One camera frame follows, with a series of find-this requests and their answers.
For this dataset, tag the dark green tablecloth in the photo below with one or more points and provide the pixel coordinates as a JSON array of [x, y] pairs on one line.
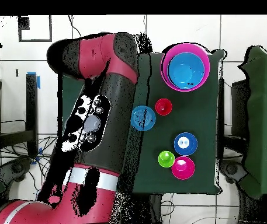
[[189, 121]]

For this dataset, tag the red cup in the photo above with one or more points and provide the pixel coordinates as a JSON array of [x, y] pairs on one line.
[[163, 106]]

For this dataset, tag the small dark blue bowl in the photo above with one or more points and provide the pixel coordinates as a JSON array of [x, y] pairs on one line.
[[190, 147]]

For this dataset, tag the black metal stand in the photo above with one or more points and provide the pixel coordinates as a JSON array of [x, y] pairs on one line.
[[31, 105], [220, 105]]

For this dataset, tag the black square floor frame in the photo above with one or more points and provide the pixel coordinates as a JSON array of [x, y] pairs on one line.
[[35, 40]]

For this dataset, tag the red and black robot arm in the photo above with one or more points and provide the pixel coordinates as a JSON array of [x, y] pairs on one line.
[[91, 56]]

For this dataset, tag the large blue bowl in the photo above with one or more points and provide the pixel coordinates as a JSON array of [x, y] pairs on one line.
[[185, 71]]

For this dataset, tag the black floor stand base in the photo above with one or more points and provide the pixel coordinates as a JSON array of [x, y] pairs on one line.
[[231, 169], [16, 168]]

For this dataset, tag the small pink-red bowl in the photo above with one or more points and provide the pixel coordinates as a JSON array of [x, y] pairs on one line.
[[183, 171]]

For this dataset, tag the large pink bowl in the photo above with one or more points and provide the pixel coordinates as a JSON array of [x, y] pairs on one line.
[[206, 67]]

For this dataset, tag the blue tape strip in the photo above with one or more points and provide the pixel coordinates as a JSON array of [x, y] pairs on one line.
[[38, 81]]

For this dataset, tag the green cup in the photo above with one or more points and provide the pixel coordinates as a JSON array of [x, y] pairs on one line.
[[166, 161]]

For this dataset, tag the small light blue ridged bowl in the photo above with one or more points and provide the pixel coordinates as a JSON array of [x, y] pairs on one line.
[[148, 118]]

